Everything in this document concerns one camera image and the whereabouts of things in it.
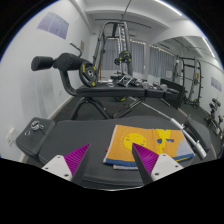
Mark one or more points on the grey smith machine frame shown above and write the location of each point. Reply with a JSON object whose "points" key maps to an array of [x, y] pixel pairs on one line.
{"points": [[126, 36]]}

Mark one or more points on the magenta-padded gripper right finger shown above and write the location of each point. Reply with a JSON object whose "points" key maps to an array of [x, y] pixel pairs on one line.
{"points": [[163, 165]]}

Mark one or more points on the small purple wall poster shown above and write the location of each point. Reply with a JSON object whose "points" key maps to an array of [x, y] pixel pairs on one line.
{"points": [[216, 84]]}

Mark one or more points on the small black bench pad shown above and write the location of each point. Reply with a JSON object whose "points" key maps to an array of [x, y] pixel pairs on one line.
{"points": [[200, 131]]}

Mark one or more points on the white wall socket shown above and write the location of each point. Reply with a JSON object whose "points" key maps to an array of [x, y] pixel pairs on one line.
{"points": [[10, 137]]}

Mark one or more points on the chrome barbell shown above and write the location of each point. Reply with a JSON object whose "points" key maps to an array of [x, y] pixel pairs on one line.
{"points": [[180, 126]]}

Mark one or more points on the black padded workout bench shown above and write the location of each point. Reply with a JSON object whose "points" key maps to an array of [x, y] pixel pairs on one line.
{"points": [[80, 136]]}

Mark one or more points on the wide grey curtain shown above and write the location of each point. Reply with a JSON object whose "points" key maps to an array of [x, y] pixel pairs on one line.
{"points": [[136, 56]]}

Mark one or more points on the long ceiling light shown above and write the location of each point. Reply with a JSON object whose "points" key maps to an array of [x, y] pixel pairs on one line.
{"points": [[208, 46], [168, 7]]}

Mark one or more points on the group of dumbbells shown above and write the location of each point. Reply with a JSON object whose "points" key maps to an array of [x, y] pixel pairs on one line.
{"points": [[146, 85]]}

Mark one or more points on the black power rack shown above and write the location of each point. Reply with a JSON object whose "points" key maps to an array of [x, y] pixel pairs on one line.
{"points": [[196, 80]]}

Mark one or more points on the orange yellow printed towel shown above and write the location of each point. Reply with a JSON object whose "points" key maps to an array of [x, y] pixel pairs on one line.
{"points": [[160, 141]]}

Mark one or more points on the small black yellow weight plate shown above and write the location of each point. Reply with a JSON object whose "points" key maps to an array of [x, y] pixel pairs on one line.
{"points": [[124, 57]]}

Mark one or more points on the narrow grey curtain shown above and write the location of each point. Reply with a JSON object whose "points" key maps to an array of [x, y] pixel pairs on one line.
{"points": [[161, 63]]}

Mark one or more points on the metal carabiner clip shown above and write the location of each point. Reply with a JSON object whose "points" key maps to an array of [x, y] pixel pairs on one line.
{"points": [[35, 126]]}

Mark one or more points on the black bench with leg rollers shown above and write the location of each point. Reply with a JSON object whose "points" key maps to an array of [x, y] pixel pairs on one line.
{"points": [[110, 90]]}

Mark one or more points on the small brown wall plaque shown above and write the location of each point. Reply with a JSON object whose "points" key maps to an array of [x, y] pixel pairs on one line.
{"points": [[82, 45]]}

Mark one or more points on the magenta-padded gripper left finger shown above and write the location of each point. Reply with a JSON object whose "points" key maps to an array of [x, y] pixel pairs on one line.
{"points": [[60, 166]]}

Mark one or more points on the black plyo box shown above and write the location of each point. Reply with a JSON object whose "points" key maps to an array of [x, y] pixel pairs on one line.
{"points": [[171, 90]]}

